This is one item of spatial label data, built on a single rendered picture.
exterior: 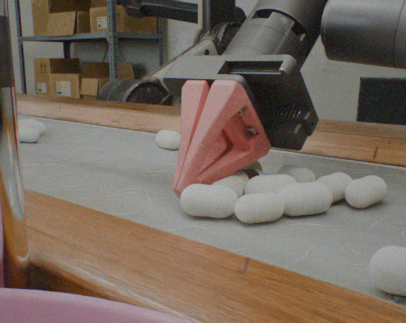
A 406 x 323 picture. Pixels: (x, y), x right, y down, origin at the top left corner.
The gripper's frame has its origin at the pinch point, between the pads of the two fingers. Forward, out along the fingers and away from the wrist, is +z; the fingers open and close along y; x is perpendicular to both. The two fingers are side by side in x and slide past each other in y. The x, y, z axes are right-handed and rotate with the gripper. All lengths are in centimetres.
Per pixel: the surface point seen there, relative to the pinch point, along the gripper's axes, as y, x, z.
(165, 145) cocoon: -15.6, 10.3, -10.2
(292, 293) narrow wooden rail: 13.6, -7.6, 7.2
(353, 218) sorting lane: 9.4, 4.6, -2.8
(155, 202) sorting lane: -2.7, 1.1, 1.1
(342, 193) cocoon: 7.7, 5.4, -5.0
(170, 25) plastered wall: -203, 123, -183
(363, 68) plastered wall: -71, 139, -162
